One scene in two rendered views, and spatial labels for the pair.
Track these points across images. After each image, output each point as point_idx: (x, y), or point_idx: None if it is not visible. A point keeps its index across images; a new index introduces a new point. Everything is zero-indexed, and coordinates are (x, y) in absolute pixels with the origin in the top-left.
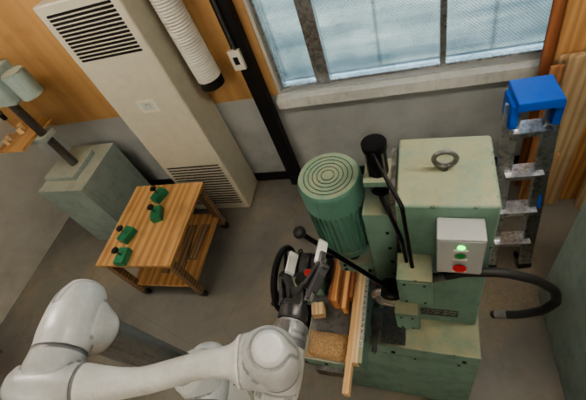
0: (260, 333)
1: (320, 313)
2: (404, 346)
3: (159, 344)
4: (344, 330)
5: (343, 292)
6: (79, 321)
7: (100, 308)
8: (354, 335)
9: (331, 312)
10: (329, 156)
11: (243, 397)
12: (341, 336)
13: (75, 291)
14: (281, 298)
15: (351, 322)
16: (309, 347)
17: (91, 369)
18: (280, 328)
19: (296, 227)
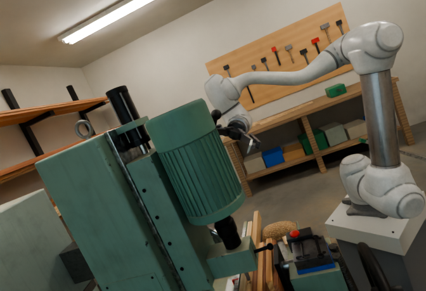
0: (211, 75)
1: (285, 236)
2: (228, 278)
3: (371, 119)
4: (265, 245)
5: (264, 253)
6: (348, 40)
7: (357, 51)
8: (250, 232)
9: (281, 252)
10: (166, 112)
11: (375, 230)
12: (265, 235)
13: (367, 27)
14: (250, 134)
15: (254, 241)
16: (293, 223)
17: (320, 56)
18: (208, 85)
19: (214, 109)
